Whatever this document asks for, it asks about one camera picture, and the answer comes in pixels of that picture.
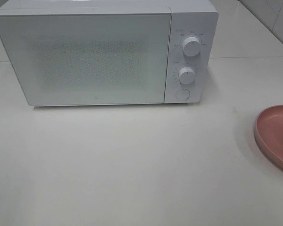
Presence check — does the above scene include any lower white microwave knob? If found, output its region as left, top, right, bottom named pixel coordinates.
left=178, top=67, right=196, bottom=85

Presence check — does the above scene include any round white door button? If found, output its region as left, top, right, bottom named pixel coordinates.
left=176, top=89, right=190, bottom=101

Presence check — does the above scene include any white microwave oven body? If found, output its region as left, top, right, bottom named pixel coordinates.
left=0, top=0, right=218, bottom=104

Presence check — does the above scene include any pink round plate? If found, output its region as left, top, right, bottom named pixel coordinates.
left=254, top=105, right=283, bottom=170

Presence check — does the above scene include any upper white microwave knob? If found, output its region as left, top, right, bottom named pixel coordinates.
left=182, top=35, right=201, bottom=57

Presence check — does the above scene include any white microwave knob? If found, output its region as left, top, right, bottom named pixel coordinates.
left=182, top=35, right=201, bottom=57
left=178, top=67, right=196, bottom=85

